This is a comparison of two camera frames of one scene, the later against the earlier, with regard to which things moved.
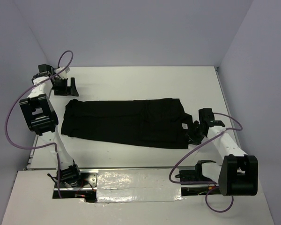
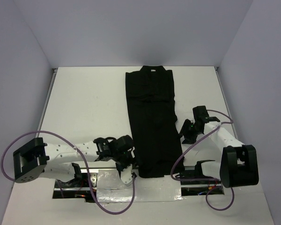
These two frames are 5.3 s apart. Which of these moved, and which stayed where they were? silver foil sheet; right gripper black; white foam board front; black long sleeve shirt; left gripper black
Moved: left gripper black; black long sleeve shirt
Stayed: right gripper black; white foam board front; silver foil sheet
